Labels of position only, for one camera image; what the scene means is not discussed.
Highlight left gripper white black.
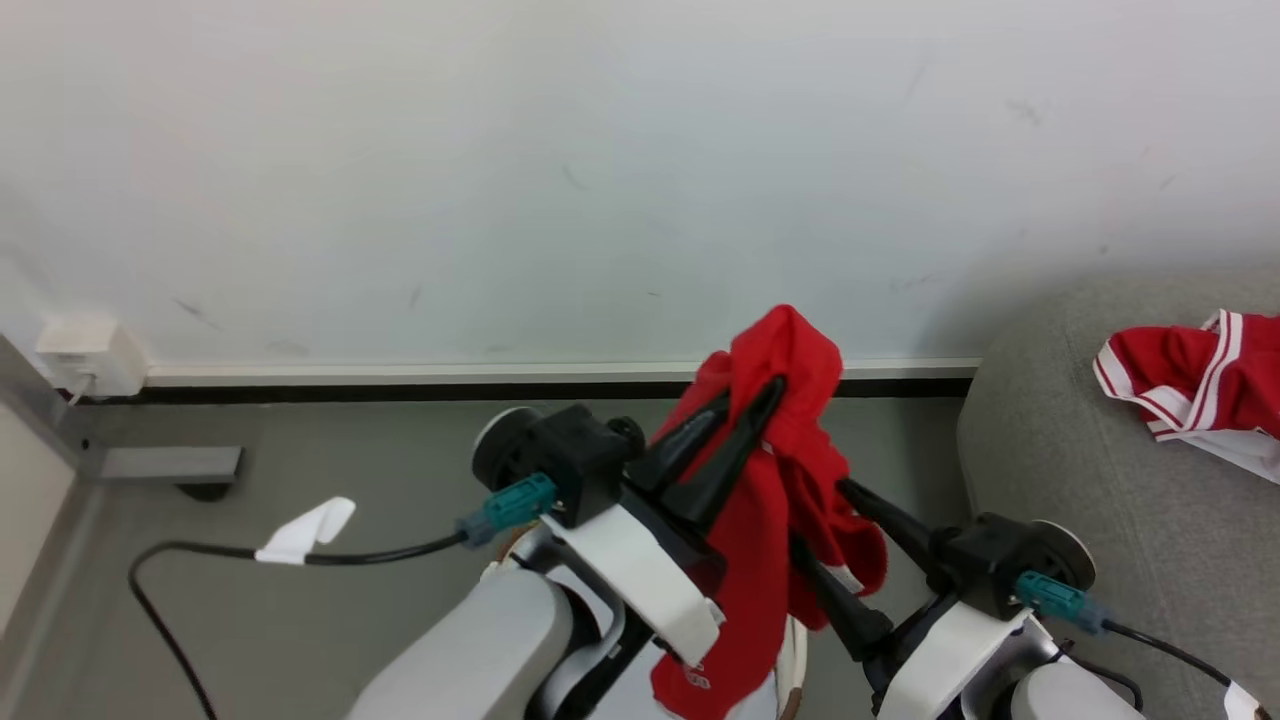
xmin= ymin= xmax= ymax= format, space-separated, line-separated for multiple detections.
xmin=545 ymin=376 xmax=789 ymax=668

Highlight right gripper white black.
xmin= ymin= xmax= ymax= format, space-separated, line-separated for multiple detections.
xmin=790 ymin=478 xmax=1032 ymax=720

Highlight red T-shirt with print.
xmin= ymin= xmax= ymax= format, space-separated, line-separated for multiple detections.
xmin=650 ymin=304 xmax=890 ymax=720

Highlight red shorts with white trim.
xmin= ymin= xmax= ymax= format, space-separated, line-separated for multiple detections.
xmin=1092 ymin=309 xmax=1280 ymax=487

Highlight grey fabric sofa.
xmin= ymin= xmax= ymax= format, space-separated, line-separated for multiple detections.
xmin=956 ymin=265 xmax=1280 ymax=720

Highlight white laundry basket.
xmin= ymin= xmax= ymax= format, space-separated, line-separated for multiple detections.
xmin=480 ymin=525 xmax=810 ymax=720

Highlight white and black baseboard strip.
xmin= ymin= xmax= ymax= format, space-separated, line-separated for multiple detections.
xmin=100 ymin=357 xmax=982 ymax=406

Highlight white tape tag, small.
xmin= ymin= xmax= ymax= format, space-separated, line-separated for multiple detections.
xmin=1224 ymin=681 xmax=1272 ymax=720

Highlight white tape tag, large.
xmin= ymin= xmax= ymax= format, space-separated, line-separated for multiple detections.
xmin=254 ymin=496 xmax=357 ymax=567

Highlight teal connector on right camera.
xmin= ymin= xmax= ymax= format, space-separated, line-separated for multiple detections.
xmin=1014 ymin=571 xmax=1112 ymax=637

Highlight teal connector on camera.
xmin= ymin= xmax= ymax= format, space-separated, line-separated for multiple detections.
xmin=1014 ymin=571 xmax=1112 ymax=637
xmin=457 ymin=473 xmax=559 ymax=549

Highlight teal connector on left camera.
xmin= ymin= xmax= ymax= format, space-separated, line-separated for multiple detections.
xmin=457 ymin=473 xmax=559 ymax=549

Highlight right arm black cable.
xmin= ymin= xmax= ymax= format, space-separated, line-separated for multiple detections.
xmin=1098 ymin=617 xmax=1280 ymax=720

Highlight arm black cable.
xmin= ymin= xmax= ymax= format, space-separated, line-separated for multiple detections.
xmin=127 ymin=534 xmax=471 ymax=720
xmin=1098 ymin=617 xmax=1280 ymax=720

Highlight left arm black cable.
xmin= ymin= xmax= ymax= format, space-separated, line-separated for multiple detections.
xmin=127 ymin=534 xmax=471 ymax=720

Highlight grey metal floor bracket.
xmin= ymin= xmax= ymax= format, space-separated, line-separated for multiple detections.
xmin=82 ymin=445 xmax=244 ymax=487

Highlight white wall outlet box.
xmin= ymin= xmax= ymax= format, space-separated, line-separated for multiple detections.
xmin=36 ymin=314 xmax=150 ymax=401

